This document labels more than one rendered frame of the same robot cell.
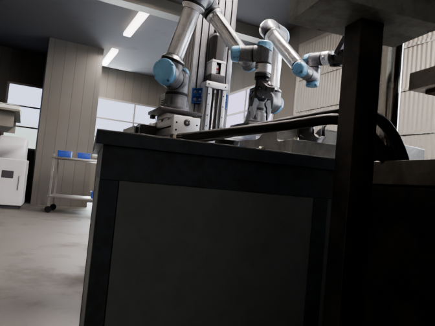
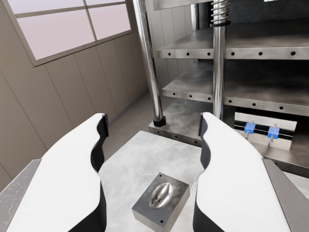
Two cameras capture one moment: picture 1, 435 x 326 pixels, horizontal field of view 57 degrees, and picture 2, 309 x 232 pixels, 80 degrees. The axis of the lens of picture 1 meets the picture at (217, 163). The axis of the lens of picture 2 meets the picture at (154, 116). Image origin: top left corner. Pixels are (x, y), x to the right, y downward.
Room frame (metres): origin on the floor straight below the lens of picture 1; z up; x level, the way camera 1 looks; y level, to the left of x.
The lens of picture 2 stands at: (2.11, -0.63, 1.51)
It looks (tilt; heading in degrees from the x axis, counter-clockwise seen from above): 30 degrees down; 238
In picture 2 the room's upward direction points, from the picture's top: 10 degrees counter-clockwise
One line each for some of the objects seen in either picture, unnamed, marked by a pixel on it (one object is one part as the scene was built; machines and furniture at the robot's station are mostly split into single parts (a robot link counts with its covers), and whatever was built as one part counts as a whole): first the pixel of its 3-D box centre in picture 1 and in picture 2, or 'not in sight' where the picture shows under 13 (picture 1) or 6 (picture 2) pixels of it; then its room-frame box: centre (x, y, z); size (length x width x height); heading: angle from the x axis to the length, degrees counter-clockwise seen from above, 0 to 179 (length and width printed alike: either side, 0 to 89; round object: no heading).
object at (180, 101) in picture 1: (175, 103); not in sight; (2.09, 0.25, 1.09); 0.15 x 0.15 x 0.10
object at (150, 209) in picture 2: not in sight; (162, 201); (1.88, -1.05, 0.83); 0.20 x 0.15 x 0.07; 18
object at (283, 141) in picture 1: (291, 145); not in sight; (1.61, -0.29, 0.87); 0.50 x 0.26 x 0.14; 18
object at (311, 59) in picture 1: (313, 60); not in sight; (2.24, -0.49, 1.43); 0.11 x 0.08 x 0.09; 51
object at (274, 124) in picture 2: not in sight; (268, 108); (1.02, -1.05, 0.87); 0.50 x 0.27 x 0.17; 18
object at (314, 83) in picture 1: (311, 76); not in sight; (2.23, -0.48, 1.33); 0.11 x 0.08 x 0.11; 141
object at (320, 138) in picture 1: (292, 134); not in sight; (1.63, -0.30, 0.92); 0.35 x 0.16 x 0.09; 18
